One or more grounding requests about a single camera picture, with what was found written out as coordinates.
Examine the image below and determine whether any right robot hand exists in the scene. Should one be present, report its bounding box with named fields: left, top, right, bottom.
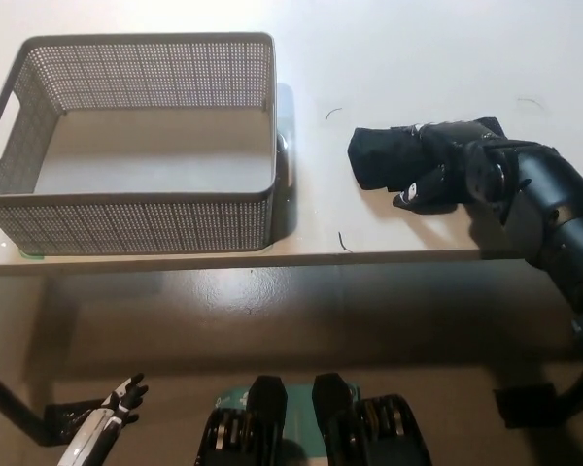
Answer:
left=391, top=118, right=504, bottom=216

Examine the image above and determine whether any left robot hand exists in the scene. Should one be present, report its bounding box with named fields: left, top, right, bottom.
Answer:
left=102, top=372, right=151, bottom=426

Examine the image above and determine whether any black fabric pencil case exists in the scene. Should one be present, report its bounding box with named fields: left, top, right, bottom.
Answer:
left=346, top=115, right=509, bottom=193

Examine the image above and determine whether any black ribbed robot body block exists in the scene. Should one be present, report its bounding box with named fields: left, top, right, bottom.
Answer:
left=195, top=374, right=291, bottom=466
left=312, top=372, right=432, bottom=466

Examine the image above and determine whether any grey perforated plastic basket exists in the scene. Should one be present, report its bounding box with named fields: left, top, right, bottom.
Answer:
left=0, top=32, right=279, bottom=256

